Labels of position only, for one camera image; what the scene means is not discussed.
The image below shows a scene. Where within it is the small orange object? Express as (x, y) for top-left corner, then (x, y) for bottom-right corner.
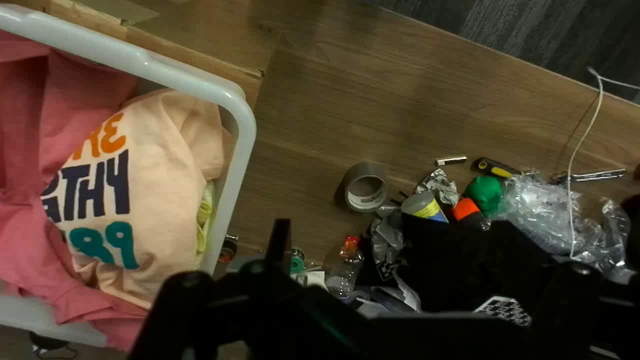
(452, 195), (481, 223)

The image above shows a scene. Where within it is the crumpled foil wrapper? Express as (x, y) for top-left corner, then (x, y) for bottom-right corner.
(416, 165), (461, 205)

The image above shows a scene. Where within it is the small white stick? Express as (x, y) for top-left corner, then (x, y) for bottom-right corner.
(434, 153), (470, 167)

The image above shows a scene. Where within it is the yellow black hand tool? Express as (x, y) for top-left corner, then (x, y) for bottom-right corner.
(470, 155), (519, 182)

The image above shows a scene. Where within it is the clear plastic bottle red cap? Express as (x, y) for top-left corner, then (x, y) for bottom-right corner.
(324, 232), (365, 299)

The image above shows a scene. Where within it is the white plastic container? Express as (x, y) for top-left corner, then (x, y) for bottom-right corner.
(0, 2), (259, 351)

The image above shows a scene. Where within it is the grey duct tape roll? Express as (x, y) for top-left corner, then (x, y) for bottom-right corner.
(334, 160), (392, 216)

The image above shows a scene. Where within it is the silver metal tool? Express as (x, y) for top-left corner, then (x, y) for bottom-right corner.
(548, 165), (630, 185)

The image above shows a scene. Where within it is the small green plastic item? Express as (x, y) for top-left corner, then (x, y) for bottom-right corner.
(288, 248), (310, 276)

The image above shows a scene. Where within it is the clear crumpled plastic bag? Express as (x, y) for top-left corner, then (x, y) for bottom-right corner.
(495, 171), (634, 269)

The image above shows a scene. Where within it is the peach printed t-shirt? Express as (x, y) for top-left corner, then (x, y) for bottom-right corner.
(39, 87), (229, 311)

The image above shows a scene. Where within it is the pink shirt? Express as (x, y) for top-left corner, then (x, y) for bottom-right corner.
(0, 30), (151, 351)

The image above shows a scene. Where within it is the green ball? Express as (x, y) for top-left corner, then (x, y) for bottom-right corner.
(463, 171), (506, 217)

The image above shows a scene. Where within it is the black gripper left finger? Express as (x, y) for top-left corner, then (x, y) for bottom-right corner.
(128, 217), (416, 360)

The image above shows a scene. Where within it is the thin white cable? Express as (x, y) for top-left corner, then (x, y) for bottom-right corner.
(563, 64), (640, 262)

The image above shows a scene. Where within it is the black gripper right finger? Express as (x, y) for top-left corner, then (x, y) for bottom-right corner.
(487, 223), (640, 360)

